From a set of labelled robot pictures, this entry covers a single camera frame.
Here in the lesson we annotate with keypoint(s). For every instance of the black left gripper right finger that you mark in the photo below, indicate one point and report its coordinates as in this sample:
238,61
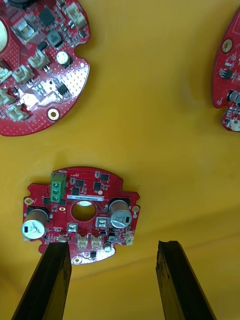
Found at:
177,282

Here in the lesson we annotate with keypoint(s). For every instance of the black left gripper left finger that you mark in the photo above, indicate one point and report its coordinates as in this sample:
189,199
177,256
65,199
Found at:
50,282

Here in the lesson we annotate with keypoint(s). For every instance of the round red circuit board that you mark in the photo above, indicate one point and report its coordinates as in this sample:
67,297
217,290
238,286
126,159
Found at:
70,82
85,190
222,82

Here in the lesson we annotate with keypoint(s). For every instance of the yellow-orange plastic bin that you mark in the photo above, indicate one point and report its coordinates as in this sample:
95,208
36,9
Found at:
150,150

